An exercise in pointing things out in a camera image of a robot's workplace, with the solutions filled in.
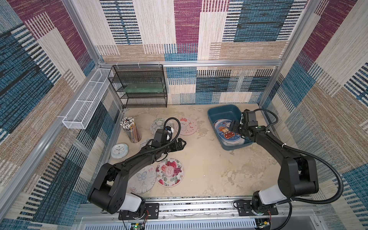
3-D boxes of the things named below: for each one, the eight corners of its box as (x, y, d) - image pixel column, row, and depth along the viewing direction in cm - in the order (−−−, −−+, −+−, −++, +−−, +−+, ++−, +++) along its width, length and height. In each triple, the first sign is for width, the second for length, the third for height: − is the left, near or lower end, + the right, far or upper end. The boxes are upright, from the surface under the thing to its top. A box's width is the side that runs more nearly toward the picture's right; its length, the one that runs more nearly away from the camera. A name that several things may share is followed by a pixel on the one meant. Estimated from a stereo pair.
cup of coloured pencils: (127, 143, 100) (118, 127, 86) (130, 133, 105) (122, 117, 91) (140, 143, 100) (132, 127, 86) (142, 133, 105) (135, 117, 91)
